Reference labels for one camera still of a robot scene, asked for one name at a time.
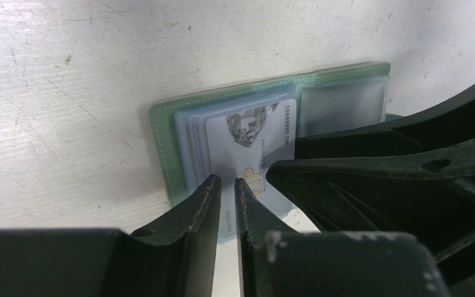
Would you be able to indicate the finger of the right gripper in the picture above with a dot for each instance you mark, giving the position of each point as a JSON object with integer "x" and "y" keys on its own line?
{"x": 448, "y": 123}
{"x": 430, "y": 195}

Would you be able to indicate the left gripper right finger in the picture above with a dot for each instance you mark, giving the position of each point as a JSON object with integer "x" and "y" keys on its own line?
{"x": 268, "y": 248}

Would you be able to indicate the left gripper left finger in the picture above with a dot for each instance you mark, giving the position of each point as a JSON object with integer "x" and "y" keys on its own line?
{"x": 181, "y": 245}

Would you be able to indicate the white VIP card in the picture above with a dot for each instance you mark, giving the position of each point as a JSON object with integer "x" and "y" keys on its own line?
{"x": 244, "y": 144}

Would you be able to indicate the green card holder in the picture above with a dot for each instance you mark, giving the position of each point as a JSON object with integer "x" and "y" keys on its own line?
{"x": 310, "y": 91}

